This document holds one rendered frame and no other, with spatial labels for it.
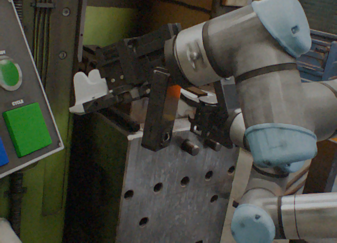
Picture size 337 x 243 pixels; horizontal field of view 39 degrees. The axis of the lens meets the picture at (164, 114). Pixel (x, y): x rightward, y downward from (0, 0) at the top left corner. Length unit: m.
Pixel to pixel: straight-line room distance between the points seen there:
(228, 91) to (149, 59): 0.41
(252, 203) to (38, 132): 0.38
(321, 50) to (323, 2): 4.69
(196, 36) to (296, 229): 0.40
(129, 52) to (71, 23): 0.51
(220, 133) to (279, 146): 0.51
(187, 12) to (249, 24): 0.92
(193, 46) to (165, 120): 0.12
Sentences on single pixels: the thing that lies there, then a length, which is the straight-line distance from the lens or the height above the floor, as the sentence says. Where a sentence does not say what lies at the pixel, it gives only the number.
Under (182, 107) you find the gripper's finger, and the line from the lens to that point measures 1.11.
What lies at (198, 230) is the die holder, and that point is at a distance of 1.37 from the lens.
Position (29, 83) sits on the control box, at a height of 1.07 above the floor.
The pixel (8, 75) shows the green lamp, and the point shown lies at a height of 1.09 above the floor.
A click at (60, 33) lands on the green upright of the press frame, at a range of 1.12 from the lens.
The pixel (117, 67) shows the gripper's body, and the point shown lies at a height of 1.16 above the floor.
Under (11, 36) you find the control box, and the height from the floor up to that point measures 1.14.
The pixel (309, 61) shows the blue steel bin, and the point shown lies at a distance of 4.85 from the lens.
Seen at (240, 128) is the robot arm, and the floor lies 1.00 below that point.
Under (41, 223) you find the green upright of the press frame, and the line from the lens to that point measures 1.31.
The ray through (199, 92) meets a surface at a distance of 1.09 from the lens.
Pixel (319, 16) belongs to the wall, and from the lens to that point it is 9.45.
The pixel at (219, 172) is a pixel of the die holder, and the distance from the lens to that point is 1.31.
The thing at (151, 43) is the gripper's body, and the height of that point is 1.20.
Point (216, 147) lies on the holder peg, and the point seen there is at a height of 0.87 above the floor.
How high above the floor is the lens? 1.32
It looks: 19 degrees down
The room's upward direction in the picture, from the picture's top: 9 degrees clockwise
